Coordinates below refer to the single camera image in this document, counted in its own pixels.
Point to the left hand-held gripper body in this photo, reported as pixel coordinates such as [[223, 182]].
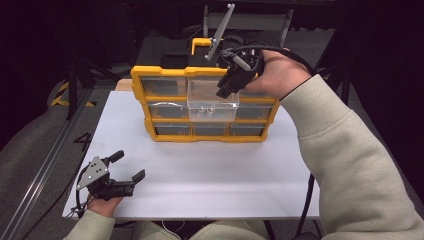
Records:
[[100, 183]]

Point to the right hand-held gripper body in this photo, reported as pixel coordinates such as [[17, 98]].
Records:
[[241, 53]]

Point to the clear plastic drawer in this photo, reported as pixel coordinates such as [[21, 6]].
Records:
[[206, 96]]

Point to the yellow drawer organizer cabinet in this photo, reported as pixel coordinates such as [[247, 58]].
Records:
[[170, 138]]

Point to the person's left hand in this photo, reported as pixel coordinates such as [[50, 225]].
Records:
[[105, 206]]

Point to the person's right hand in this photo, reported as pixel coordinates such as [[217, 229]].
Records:
[[283, 75]]

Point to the small round metal part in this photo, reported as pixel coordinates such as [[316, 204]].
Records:
[[201, 109], [211, 110]]

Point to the set of clear organizer drawers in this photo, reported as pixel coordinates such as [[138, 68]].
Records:
[[166, 110]]

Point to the wooden board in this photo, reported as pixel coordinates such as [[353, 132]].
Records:
[[124, 85]]

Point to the black metal stand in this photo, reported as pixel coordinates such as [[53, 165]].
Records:
[[72, 86]]

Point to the person's legs beige pants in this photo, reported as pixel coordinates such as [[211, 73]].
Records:
[[206, 233]]

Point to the grey metal frame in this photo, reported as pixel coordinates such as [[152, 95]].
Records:
[[253, 21]]

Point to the aluminium floor rail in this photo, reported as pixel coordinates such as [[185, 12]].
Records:
[[36, 180]]

